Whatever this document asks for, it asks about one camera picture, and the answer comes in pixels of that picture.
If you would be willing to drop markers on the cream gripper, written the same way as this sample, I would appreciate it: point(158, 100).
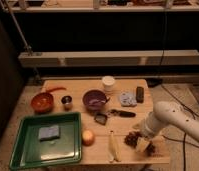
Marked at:
point(147, 133)

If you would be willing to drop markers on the dark red grape bunch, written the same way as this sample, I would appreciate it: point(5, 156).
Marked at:
point(134, 137)

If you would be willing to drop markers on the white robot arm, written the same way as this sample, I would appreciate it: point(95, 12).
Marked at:
point(166, 113)

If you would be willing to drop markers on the white cup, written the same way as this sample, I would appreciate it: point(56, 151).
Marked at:
point(108, 83)

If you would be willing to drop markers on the small metal cup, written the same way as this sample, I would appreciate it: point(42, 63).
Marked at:
point(67, 102)

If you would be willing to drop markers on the pale yellow banana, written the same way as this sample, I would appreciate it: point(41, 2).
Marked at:
point(113, 148)

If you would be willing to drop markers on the light blue cloth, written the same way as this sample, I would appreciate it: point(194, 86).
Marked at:
point(127, 99)

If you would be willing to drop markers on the dark metal cookie cutter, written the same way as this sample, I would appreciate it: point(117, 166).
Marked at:
point(101, 118)

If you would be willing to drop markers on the wooden cutting board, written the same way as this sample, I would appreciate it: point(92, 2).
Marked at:
point(98, 153)

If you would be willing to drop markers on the dark rectangular block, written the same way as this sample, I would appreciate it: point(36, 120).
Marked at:
point(140, 94)

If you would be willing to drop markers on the purple bowl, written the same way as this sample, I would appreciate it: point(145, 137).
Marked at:
point(94, 100)

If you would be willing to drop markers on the green plastic tray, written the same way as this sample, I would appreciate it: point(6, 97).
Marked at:
point(29, 152)

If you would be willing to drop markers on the blue sponge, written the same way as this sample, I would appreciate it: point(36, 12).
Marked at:
point(48, 133)

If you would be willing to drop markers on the red chili pepper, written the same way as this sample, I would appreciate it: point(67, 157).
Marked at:
point(54, 89)

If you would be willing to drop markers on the red bowl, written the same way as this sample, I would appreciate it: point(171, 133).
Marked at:
point(42, 102)

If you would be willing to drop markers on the metal stand pole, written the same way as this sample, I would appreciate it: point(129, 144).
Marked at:
point(27, 47)

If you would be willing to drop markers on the black handled knife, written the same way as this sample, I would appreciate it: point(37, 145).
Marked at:
point(122, 113)

